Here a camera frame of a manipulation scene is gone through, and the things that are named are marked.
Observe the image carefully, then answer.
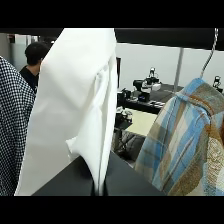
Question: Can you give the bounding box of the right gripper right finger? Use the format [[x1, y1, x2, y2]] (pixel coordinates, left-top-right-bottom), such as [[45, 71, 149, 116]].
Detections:
[[103, 151, 166, 197]]

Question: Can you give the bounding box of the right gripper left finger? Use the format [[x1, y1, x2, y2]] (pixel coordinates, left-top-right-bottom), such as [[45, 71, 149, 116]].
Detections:
[[32, 155, 96, 197]]

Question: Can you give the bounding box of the white long-sleeved shirt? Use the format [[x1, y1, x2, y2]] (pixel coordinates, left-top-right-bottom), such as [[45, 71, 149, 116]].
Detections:
[[14, 28, 120, 197]]

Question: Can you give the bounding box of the silver clothes hanger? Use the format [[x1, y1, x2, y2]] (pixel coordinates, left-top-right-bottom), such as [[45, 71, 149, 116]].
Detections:
[[199, 28, 220, 80]]

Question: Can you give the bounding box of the blue and brown plaid shirt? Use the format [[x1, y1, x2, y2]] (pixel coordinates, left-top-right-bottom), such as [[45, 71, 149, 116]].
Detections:
[[134, 77, 224, 197]]

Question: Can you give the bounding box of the black and white checked shirt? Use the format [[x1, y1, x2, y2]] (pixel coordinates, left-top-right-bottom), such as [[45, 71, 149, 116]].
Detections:
[[0, 55, 37, 197]]

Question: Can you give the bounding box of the person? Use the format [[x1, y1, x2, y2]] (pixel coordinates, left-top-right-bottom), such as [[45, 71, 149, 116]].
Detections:
[[18, 41, 52, 95]]

